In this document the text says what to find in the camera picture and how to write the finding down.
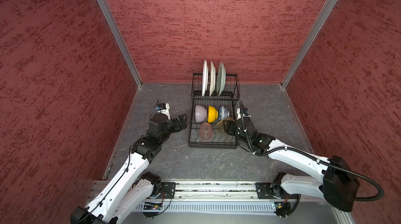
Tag amber glass cup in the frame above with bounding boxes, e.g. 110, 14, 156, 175
216, 117, 236, 134

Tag blue floral porcelain bowl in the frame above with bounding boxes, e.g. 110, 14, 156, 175
218, 105, 230, 122

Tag yellow bowl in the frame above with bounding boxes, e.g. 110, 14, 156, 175
207, 106, 218, 123

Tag pink glass cup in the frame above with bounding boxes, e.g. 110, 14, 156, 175
199, 122, 214, 142

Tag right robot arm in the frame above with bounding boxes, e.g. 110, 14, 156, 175
223, 117, 360, 212

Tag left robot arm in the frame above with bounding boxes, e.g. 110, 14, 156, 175
70, 113, 188, 224

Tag lavender ceramic bowl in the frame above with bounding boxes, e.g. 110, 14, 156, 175
195, 105, 207, 123

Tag white plate middle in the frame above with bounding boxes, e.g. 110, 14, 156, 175
209, 62, 216, 96

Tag white plate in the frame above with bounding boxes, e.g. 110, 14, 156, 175
209, 62, 216, 96
202, 60, 208, 97

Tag pale green plate right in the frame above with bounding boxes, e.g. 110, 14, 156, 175
216, 62, 226, 97

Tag white plate left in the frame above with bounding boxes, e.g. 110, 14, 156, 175
202, 60, 208, 97

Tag left corner aluminium profile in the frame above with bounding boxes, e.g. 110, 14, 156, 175
96, 0, 143, 89

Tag corner aluminium profile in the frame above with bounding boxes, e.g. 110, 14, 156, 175
281, 0, 338, 90
96, 0, 143, 89

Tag right corner aluminium profile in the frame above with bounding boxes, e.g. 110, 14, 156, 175
281, 0, 338, 90

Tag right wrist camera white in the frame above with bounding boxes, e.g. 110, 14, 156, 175
236, 108, 250, 120

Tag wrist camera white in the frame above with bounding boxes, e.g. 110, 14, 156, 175
156, 103, 171, 120
236, 108, 250, 120

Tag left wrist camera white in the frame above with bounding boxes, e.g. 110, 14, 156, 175
156, 103, 171, 120

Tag black wire dish rack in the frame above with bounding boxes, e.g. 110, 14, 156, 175
188, 73, 240, 149

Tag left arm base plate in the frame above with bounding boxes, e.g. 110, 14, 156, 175
149, 182, 176, 200

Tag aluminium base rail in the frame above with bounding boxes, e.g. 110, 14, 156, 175
90, 180, 339, 202

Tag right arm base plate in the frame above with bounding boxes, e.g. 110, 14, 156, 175
255, 182, 297, 200

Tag white slotted cable duct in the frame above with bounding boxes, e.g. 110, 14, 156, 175
137, 201, 278, 215

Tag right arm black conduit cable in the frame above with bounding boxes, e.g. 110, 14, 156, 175
239, 100, 385, 202

